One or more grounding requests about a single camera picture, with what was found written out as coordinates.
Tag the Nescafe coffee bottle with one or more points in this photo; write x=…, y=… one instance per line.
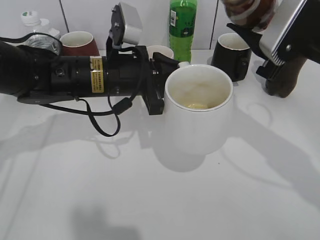
x=250, y=14

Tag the clear water bottle green label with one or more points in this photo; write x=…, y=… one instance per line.
x=35, y=24

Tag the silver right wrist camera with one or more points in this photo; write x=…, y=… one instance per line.
x=277, y=29

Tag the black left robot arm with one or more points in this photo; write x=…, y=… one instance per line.
x=38, y=76

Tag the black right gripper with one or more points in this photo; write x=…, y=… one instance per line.
x=302, y=40

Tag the black ceramic mug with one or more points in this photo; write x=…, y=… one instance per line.
x=232, y=55

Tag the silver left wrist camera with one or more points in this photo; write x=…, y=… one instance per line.
x=126, y=25

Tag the cola bottle red label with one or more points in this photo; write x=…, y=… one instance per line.
x=285, y=79

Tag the yellow paper cup stack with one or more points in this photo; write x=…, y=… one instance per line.
x=164, y=50

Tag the green soda bottle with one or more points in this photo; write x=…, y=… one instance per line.
x=182, y=19

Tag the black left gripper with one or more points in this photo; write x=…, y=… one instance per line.
x=129, y=73

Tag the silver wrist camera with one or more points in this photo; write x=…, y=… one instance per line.
x=277, y=29
x=126, y=25

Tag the white ceramic mug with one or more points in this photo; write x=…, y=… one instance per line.
x=198, y=107

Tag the dark red ceramic mug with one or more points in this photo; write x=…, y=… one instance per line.
x=79, y=43

